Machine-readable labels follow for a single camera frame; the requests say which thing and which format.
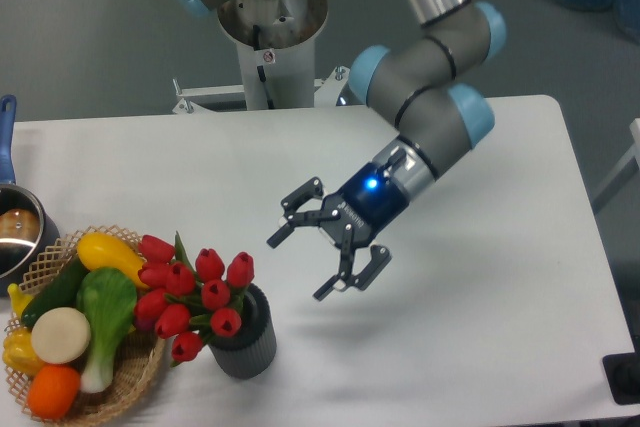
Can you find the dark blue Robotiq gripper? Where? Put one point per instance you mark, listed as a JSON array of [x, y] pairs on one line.
[[359, 210]]

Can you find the red tulip bouquet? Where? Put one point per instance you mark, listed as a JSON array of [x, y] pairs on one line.
[[192, 303]]

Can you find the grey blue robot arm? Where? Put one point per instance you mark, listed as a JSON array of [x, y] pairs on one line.
[[437, 119]]

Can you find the dark grey ribbed vase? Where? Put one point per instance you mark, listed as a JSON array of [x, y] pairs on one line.
[[253, 348]]

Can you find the red radish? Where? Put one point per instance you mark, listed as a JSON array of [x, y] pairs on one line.
[[144, 324]]

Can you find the woven wicker basket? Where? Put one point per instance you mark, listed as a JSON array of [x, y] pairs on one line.
[[137, 360]]

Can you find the green bok choy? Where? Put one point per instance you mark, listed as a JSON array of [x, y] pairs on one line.
[[107, 298]]

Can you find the yellow squash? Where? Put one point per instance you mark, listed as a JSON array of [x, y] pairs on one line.
[[97, 250]]

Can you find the green cucumber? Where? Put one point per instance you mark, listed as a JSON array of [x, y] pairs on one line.
[[60, 292]]

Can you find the beige round bun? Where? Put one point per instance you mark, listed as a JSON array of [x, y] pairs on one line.
[[61, 335]]

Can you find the orange fruit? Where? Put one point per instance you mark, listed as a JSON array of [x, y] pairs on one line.
[[53, 391]]

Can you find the yellow banana tip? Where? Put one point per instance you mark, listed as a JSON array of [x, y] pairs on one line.
[[19, 300]]

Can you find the black device at table edge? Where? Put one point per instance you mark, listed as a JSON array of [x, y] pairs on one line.
[[622, 373]]

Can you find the yellow bell pepper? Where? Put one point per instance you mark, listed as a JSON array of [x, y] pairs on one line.
[[19, 354]]

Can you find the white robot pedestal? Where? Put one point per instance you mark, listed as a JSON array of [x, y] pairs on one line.
[[275, 42]]

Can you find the blue handled saucepan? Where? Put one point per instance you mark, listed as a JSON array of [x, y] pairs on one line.
[[26, 228]]

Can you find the white frame at right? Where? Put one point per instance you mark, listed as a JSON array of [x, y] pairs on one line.
[[620, 174]]

